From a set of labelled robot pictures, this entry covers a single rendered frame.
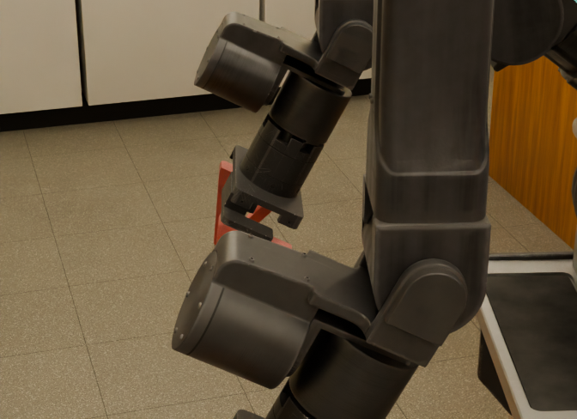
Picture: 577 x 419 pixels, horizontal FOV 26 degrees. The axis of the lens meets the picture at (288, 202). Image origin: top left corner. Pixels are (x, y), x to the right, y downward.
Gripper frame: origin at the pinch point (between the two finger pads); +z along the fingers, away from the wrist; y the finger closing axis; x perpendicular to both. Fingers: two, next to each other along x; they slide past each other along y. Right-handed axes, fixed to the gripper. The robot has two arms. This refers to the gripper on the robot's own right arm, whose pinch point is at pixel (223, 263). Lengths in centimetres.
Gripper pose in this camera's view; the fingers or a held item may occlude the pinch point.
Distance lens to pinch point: 113.9
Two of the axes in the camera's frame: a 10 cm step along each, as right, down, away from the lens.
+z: -4.5, 8.2, 3.5
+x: 8.9, 4.0, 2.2
